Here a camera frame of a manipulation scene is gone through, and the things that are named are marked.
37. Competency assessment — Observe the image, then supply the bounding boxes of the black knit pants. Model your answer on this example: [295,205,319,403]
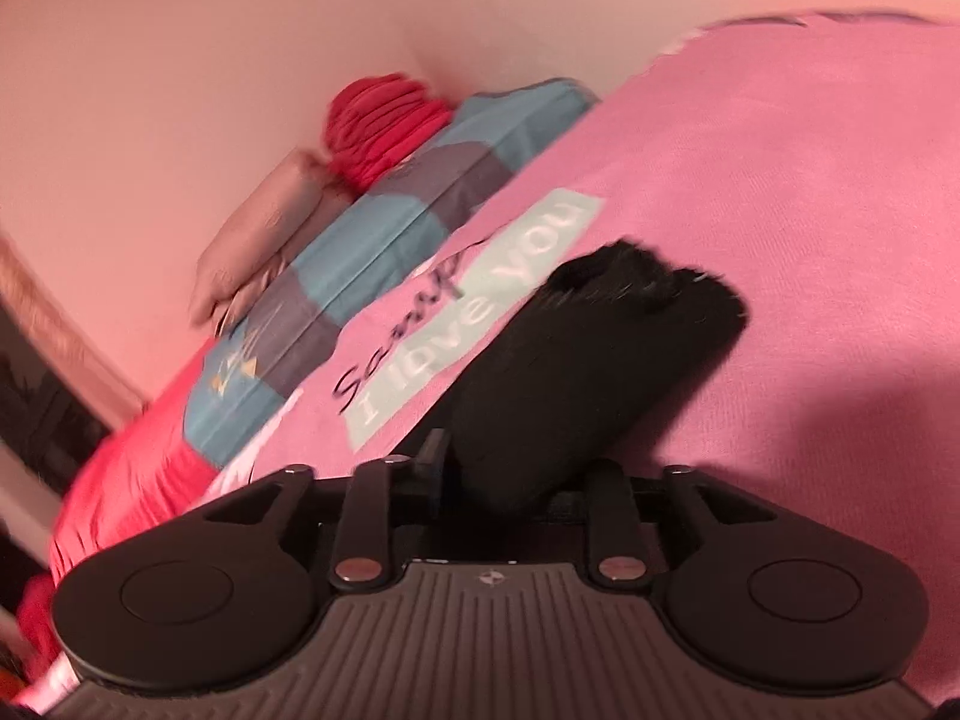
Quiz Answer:
[405,241,748,527]

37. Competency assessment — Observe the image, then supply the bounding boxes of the red bed cover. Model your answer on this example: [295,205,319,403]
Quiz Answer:
[14,355,217,712]

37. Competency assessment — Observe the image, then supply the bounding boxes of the folded pink blanket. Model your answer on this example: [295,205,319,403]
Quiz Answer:
[189,149,356,337]

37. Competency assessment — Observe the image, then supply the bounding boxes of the pink bed sheet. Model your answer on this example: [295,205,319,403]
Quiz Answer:
[13,10,960,706]

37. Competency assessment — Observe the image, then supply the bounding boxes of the blue grey patterned pillow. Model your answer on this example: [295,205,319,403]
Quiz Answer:
[184,78,597,468]

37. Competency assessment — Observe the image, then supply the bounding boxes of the folded red clothes stack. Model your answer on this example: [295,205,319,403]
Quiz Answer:
[322,73,454,195]

